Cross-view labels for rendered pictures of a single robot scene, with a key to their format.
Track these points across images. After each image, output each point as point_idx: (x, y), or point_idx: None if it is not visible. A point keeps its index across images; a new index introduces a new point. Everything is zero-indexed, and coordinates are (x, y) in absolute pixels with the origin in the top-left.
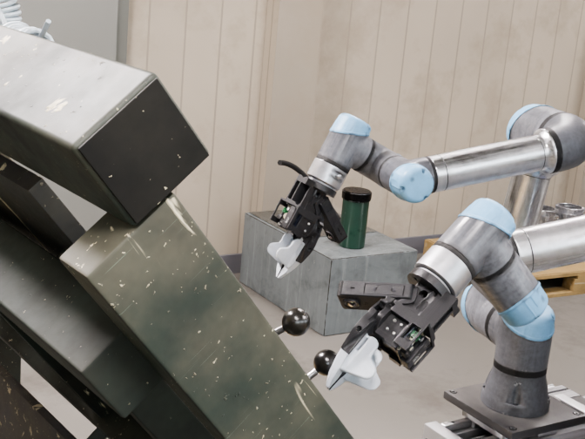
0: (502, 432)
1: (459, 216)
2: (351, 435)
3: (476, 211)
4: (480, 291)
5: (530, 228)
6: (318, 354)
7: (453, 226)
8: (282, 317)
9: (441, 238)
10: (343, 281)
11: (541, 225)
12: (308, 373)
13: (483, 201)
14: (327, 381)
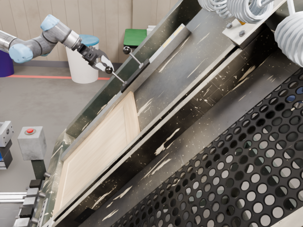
0: None
1: (57, 23)
2: (139, 45)
3: (56, 18)
4: (48, 50)
5: (8, 34)
6: (111, 67)
7: (63, 25)
8: (130, 50)
9: (68, 29)
10: (95, 52)
11: (2, 33)
12: (114, 73)
13: (52, 15)
14: (113, 69)
